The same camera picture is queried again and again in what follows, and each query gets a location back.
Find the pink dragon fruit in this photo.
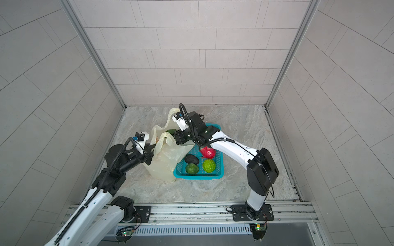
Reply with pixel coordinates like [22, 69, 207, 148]
[200, 147, 216, 159]

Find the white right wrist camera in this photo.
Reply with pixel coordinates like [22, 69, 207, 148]
[172, 112, 189, 132]

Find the grey aluminium corner post right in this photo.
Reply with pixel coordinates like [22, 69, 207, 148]
[265, 0, 320, 109]

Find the grey aluminium corner post left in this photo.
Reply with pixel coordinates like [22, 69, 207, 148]
[59, 0, 127, 110]

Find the dark avocado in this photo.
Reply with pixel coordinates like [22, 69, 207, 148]
[184, 154, 200, 165]

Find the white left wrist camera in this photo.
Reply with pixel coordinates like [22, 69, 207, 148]
[133, 132, 149, 155]

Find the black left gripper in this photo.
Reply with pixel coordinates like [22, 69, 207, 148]
[119, 143, 162, 174]

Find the yellow printed plastic bag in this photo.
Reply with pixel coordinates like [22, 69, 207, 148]
[144, 108, 195, 182]

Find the dark green cucumber fruit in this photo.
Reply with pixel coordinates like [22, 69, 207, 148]
[166, 129, 178, 136]

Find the bright green custard apple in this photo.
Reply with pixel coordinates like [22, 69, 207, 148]
[202, 159, 216, 173]

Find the left green circuit board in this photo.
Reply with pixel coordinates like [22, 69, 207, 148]
[116, 226, 135, 242]

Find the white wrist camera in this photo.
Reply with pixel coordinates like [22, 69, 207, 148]
[133, 132, 149, 155]
[172, 112, 189, 132]

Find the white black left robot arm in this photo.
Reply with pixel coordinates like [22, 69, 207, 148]
[47, 137, 154, 246]

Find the right green circuit board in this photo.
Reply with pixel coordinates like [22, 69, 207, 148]
[249, 223, 267, 240]

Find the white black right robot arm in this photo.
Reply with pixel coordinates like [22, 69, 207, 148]
[172, 111, 280, 220]

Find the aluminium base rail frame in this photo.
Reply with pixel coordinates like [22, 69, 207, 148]
[64, 202, 327, 246]

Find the green lime fruit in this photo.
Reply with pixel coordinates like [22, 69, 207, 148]
[185, 163, 200, 175]

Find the teal plastic basket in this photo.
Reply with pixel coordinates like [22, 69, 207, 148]
[173, 123, 224, 180]

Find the green circuit board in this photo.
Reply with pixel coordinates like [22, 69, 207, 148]
[116, 226, 135, 242]
[249, 223, 267, 240]

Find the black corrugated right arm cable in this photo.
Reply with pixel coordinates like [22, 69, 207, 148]
[178, 102, 216, 148]

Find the grey aluminium corner post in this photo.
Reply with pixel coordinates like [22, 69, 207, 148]
[265, 0, 320, 109]
[59, 0, 127, 110]

